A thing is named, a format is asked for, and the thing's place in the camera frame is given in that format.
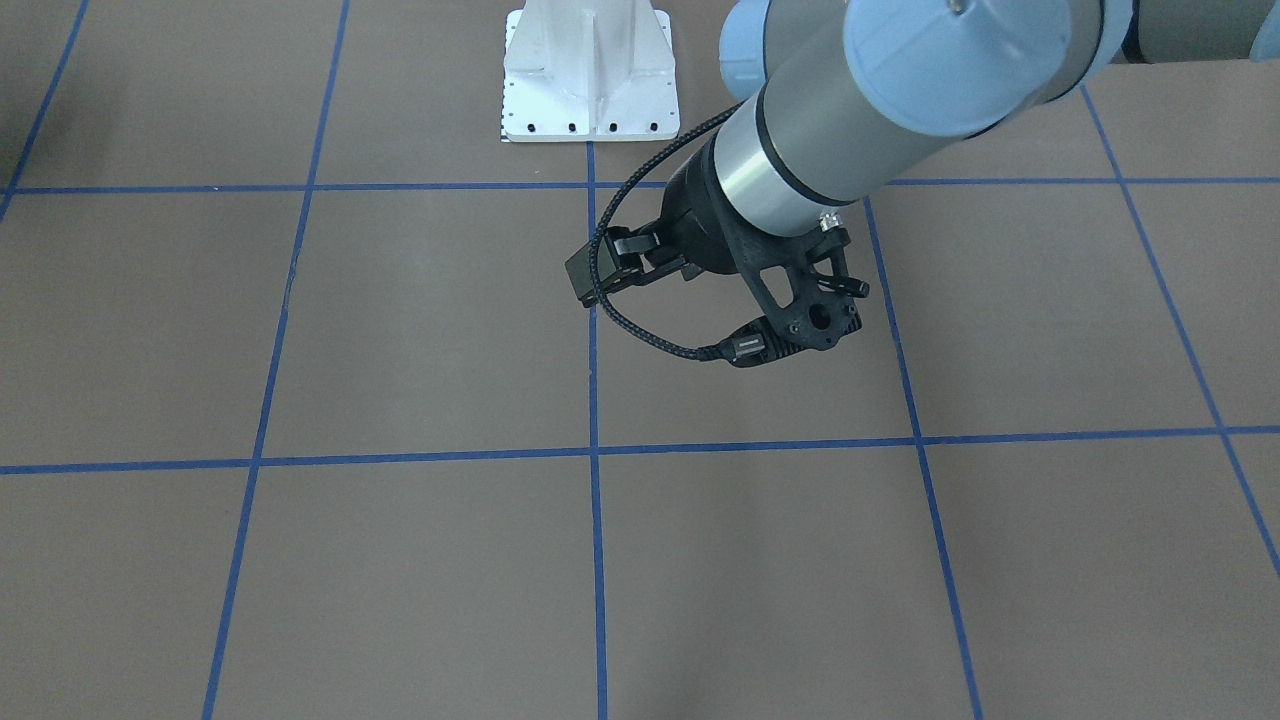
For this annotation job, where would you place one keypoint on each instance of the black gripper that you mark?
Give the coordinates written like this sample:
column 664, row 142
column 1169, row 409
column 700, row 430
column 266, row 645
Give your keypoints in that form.
column 697, row 232

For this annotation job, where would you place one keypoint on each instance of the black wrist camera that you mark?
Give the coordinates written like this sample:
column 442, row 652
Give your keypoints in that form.
column 800, row 310

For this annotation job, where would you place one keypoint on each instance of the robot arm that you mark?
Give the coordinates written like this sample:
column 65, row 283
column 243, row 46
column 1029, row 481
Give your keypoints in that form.
column 836, row 98

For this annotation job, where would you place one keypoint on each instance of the brown paper table cover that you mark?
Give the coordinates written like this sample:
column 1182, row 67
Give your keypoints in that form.
column 301, row 419

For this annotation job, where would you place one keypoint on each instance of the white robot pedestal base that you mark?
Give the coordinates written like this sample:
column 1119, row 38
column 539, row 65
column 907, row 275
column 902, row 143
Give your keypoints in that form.
column 589, row 71

